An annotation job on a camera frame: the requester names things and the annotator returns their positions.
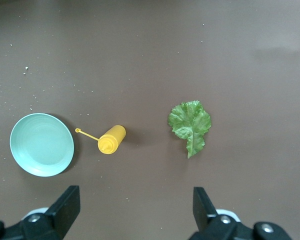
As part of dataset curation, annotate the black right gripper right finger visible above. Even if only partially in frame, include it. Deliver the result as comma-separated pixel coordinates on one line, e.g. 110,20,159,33
191,186,295,240

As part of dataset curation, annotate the yellow mustard squeeze bottle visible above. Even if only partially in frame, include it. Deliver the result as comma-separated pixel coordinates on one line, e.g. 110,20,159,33
74,124,127,155

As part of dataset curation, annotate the green lettuce leaf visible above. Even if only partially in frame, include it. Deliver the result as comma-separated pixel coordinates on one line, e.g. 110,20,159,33
167,100,212,159

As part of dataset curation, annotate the brown table cloth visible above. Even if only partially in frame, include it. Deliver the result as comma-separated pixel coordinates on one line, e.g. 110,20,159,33
0,0,300,240

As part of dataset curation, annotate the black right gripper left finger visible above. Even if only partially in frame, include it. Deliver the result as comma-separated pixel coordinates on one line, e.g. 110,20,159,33
0,185,81,240

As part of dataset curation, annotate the pale green plate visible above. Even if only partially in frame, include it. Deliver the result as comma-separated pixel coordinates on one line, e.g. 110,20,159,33
9,112,75,178

